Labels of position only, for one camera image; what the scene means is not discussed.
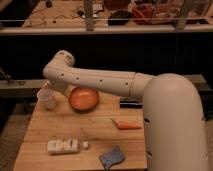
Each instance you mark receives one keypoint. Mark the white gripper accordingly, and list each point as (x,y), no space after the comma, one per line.
(47,85)

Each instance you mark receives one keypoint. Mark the white ceramic cup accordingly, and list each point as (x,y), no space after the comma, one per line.
(46,96)

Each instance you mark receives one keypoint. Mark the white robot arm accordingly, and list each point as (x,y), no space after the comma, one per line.
(174,125)

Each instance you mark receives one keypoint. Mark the orange bowl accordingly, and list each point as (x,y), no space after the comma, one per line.
(83,99)

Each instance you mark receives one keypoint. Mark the white plastic bottle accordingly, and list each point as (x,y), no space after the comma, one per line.
(65,146)

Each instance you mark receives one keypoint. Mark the black rectangular box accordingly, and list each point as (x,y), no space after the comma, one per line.
(127,103)

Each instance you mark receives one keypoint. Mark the orange carrot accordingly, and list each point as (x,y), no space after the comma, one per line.
(126,125)

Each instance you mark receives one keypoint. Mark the black pouch on bench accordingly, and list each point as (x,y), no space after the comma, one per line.
(120,17)

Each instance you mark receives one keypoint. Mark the blue cloth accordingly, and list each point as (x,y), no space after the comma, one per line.
(112,157)

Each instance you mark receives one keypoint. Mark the orange basket on bench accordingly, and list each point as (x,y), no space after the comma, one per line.
(142,14)

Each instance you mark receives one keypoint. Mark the metal frame post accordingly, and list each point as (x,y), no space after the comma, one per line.
(88,15)

